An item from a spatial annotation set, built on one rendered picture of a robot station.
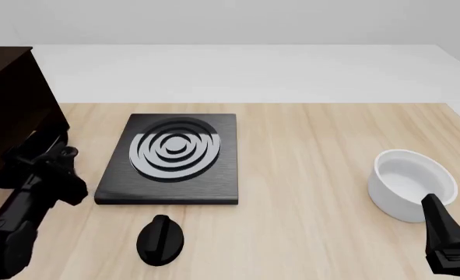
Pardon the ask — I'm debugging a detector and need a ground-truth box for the round black stove knob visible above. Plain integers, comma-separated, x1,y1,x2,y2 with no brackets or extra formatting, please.
135,214,185,268

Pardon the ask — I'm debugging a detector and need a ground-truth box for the flat black stove plate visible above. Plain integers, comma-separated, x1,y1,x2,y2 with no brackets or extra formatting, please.
93,112,241,207

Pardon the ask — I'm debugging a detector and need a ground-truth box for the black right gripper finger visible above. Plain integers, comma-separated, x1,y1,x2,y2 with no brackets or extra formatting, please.
420,193,460,255

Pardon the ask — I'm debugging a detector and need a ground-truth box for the white ceramic bowl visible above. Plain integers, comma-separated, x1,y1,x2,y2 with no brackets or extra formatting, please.
367,149,459,224

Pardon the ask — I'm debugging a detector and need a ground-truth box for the dark wooden cabinet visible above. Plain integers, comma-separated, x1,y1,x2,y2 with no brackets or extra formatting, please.
0,46,71,194

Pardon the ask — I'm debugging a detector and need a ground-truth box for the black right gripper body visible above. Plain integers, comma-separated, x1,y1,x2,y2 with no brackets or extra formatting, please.
424,245,460,278

